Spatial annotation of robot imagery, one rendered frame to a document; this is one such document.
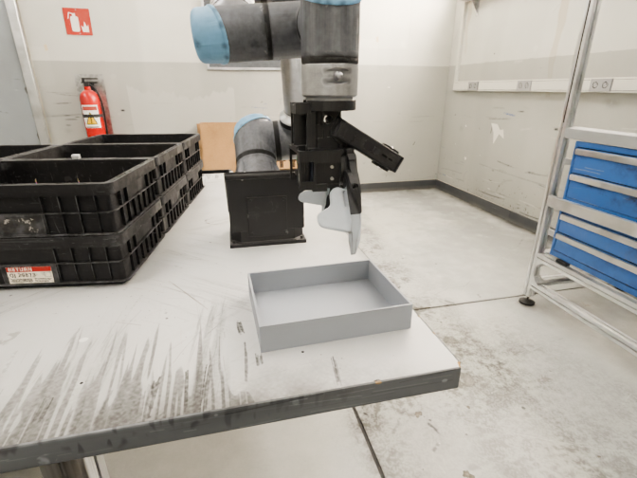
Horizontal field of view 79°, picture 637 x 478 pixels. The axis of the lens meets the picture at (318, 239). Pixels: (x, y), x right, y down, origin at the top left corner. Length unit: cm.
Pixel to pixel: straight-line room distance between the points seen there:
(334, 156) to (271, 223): 56
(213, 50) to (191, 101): 346
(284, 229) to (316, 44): 64
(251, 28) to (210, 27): 5
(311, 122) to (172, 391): 42
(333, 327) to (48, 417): 42
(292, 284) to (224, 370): 27
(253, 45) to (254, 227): 56
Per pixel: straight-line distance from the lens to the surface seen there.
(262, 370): 64
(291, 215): 106
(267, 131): 115
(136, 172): 100
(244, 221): 105
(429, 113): 465
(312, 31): 53
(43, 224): 96
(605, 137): 204
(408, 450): 148
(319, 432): 149
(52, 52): 430
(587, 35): 218
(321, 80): 52
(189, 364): 67
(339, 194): 53
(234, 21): 62
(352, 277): 87
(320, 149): 54
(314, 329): 67
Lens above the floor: 111
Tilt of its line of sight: 21 degrees down
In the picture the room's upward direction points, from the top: straight up
